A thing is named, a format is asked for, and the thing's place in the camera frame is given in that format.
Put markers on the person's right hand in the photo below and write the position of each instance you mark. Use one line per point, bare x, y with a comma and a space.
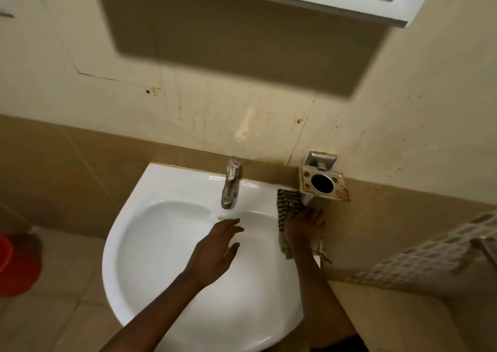
302, 227

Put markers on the person's left hand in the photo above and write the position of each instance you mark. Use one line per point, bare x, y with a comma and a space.
211, 251

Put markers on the person's left thumb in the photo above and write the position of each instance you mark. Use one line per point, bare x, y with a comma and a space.
233, 251

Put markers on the person's right fingers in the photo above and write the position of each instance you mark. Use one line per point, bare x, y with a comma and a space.
305, 214

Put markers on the striped cleaning cloth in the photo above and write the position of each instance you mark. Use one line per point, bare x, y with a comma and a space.
289, 208

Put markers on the person's right forearm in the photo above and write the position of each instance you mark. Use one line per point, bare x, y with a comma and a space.
320, 297

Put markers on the person's left forearm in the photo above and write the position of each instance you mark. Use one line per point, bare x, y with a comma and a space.
155, 313

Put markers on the metal toothbrush holder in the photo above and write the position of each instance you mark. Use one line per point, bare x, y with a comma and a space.
322, 181

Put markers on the white ceramic sink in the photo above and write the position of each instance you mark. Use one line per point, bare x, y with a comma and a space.
186, 254

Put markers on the chrome faucet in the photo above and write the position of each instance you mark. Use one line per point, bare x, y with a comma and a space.
231, 186

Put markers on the white lattice plastic basket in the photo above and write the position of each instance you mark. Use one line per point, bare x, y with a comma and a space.
438, 250

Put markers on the red plastic bucket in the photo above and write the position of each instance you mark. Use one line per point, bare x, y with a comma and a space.
17, 264

